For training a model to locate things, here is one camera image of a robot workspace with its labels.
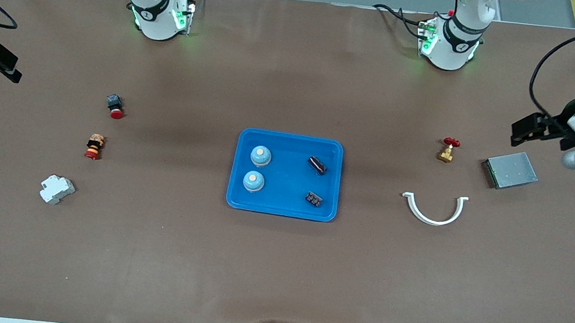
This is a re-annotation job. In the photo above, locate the long dark brown capacitor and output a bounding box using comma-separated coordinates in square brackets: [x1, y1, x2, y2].
[306, 155, 329, 176]

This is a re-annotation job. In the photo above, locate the blue call bell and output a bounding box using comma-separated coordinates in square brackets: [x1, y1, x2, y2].
[249, 144, 274, 169]
[242, 169, 266, 194]

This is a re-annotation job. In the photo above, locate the grey metal box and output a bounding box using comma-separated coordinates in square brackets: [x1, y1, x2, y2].
[480, 148, 542, 194]

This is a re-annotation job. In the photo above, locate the red push button black base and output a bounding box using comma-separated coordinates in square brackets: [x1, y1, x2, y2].
[104, 93, 126, 121]

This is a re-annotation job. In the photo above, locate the red yellow emergency stop button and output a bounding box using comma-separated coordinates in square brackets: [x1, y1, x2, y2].
[84, 132, 107, 162]

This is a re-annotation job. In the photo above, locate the base connector box green light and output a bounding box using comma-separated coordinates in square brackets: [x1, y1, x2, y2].
[169, 0, 198, 37]
[415, 17, 441, 57]

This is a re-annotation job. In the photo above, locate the white circuit breaker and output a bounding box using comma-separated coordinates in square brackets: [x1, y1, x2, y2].
[38, 173, 77, 207]

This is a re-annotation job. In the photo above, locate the blue plastic tray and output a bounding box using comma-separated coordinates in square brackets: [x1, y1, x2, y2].
[224, 126, 346, 224]

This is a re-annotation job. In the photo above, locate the brown table mat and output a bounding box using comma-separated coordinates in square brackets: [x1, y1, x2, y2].
[0, 0, 575, 323]

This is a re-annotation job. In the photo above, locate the brass valve red handle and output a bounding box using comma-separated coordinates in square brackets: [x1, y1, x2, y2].
[436, 136, 462, 165]

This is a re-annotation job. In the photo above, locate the white half-ring pipe clamp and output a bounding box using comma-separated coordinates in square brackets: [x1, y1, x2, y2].
[399, 189, 470, 229]

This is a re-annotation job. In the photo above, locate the black arm base cable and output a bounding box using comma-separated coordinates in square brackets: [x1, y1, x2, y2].
[370, 2, 430, 40]

